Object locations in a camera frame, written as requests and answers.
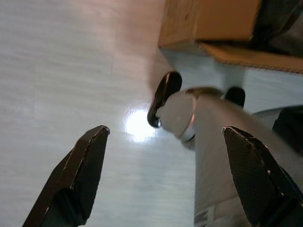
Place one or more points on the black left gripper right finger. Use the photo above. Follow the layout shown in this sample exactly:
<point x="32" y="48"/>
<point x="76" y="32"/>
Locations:
<point x="258" y="179"/>

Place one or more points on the grey robot right leg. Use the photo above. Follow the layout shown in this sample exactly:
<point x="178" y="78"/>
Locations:
<point x="262" y="115"/>

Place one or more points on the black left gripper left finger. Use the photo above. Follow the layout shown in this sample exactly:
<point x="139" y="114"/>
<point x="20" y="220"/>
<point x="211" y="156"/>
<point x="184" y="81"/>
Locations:
<point x="78" y="179"/>

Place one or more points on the brown cardboard box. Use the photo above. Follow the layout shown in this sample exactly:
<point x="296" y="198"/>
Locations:
<point x="213" y="21"/>

